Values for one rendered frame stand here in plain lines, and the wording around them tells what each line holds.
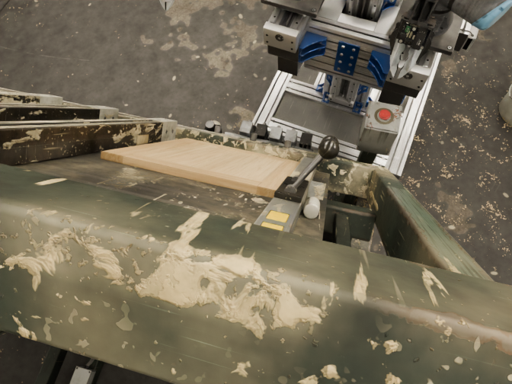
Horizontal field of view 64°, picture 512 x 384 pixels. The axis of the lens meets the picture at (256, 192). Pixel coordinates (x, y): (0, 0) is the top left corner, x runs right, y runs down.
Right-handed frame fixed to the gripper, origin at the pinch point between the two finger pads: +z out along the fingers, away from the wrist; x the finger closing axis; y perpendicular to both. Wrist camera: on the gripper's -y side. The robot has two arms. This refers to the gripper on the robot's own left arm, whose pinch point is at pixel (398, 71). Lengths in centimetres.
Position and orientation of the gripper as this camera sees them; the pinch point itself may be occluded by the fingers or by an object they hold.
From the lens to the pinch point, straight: 110.1
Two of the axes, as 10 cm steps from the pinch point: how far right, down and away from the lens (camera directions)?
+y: -4.0, 5.8, -7.1
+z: -1.4, 7.3, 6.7
